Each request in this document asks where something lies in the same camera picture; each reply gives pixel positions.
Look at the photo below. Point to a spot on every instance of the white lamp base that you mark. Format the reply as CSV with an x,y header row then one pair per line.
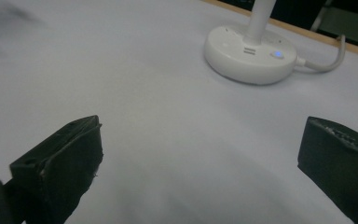
x,y
248,59

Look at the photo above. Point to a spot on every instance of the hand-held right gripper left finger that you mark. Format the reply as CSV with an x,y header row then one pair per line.
x,y
62,168

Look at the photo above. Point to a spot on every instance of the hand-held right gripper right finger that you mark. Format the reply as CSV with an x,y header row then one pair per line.
x,y
341,165

